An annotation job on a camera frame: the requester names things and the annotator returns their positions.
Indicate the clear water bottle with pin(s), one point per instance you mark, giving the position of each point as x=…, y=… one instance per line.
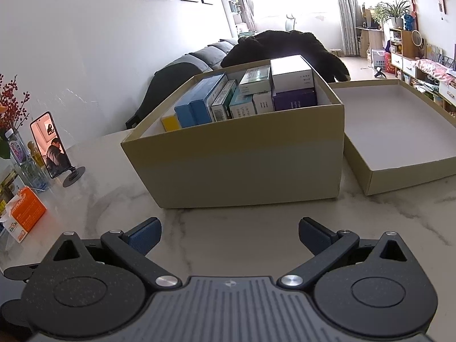
x=34, y=180

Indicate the smartphone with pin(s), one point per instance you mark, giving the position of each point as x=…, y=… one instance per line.
x=50, y=146

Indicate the black phone stand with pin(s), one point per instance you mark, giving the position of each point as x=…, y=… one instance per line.
x=74, y=178

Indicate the white green medicine box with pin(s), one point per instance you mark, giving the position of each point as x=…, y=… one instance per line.
x=221, y=110

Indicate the wooden shelf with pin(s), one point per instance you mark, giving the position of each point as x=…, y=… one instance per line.
x=406, y=42

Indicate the wooden desk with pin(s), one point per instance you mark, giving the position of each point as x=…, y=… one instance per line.
x=368, y=39

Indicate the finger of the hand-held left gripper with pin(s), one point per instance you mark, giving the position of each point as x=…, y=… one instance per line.
x=17, y=272

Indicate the light blue medicine box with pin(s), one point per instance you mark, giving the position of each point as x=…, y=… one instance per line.
x=240, y=108

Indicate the tan cardboard box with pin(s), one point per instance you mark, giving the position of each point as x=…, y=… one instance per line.
x=231, y=164

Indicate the purple box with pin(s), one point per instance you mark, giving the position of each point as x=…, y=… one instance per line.
x=295, y=99

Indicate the yellow liquid glass bottle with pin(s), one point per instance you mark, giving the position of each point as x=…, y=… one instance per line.
x=34, y=155

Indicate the large white carton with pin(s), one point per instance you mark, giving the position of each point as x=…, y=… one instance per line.
x=290, y=71

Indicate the yellow lidded jar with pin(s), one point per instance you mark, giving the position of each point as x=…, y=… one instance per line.
x=7, y=192

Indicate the blue toy figure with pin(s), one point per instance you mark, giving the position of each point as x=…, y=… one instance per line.
x=409, y=21

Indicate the black fleece jacket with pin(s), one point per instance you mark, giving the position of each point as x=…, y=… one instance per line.
x=278, y=42

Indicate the white lounge chair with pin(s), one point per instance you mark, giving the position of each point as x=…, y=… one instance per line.
x=290, y=21

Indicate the white low cabinet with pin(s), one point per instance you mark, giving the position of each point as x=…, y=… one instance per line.
x=406, y=66

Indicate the tan cardboard box lid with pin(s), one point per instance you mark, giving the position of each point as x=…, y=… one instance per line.
x=392, y=131

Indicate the small tripod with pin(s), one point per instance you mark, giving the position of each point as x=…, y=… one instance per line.
x=378, y=73

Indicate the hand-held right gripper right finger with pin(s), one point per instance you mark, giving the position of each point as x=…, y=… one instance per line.
x=313, y=235

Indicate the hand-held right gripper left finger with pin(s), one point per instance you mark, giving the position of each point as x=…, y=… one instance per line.
x=146, y=237

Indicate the white barcode medicine box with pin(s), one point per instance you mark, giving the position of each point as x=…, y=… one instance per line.
x=263, y=103

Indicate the orange box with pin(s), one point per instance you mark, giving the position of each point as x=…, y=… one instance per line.
x=28, y=210

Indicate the pink cloth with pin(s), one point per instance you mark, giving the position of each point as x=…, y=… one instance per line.
x=431, y=69

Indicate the white marble desktop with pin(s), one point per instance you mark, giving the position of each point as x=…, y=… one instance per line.
x=249, y=228

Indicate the potted green plant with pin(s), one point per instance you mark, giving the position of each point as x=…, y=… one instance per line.
x=392, y=9

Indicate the white yellow-green medicine box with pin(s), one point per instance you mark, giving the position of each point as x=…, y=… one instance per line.
x=254, y=82

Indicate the red berry bouquet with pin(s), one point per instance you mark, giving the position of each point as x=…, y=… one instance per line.
x=10, y=103

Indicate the black chair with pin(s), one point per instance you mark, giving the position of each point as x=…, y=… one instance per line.
x=130, y=123

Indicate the grey sofa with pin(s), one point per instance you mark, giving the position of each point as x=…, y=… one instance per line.
x=210, y=51

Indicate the large white medicine box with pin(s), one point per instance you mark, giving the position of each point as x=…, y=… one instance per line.
x=170, y=124

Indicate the red bag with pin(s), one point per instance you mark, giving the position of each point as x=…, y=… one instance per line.
x=387, y=62

